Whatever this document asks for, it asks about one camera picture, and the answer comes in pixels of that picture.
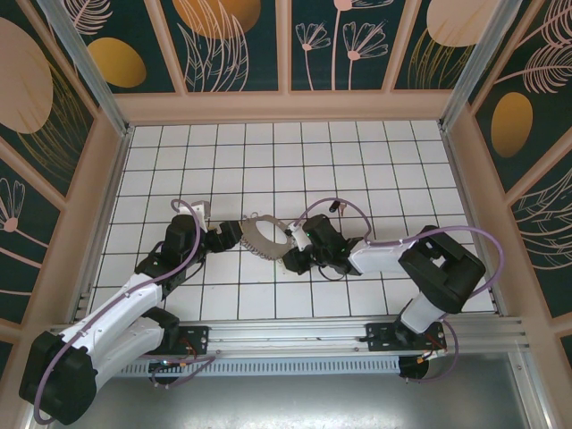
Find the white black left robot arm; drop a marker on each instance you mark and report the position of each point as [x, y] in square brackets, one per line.
[107, 322]

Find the black-headed key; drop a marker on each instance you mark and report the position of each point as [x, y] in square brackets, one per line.
[333, 206]

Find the grey metal sheet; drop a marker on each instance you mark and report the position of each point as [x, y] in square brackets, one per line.
[290, 402]

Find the long aluminium base rail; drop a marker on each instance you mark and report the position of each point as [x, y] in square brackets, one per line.
[290, 335]

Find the aluminium corner post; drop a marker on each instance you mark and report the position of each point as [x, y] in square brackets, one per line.
[476, 67]
[89, 71]

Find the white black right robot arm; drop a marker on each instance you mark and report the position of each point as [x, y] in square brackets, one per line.
[380, 259]

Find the thin aluminium side rail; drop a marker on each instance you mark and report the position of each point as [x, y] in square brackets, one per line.
[108, 210]

